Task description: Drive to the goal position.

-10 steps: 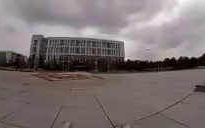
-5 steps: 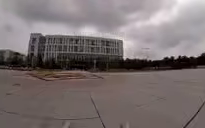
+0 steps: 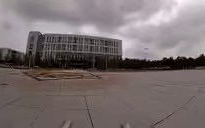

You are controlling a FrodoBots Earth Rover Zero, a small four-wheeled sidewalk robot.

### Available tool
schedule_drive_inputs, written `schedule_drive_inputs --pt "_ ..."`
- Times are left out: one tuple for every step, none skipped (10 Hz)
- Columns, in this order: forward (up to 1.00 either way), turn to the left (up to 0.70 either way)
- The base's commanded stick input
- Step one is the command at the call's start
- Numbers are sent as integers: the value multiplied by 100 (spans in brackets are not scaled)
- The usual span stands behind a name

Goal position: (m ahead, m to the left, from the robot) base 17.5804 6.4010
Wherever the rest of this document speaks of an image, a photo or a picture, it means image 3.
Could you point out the low grey building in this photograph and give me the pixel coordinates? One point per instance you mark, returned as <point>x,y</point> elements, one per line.
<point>5,55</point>

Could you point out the row of dark trees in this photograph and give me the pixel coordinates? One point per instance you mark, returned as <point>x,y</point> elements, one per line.
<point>170,63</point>

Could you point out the large white multi-storey building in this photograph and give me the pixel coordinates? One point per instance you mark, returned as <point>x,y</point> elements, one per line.
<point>76,48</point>

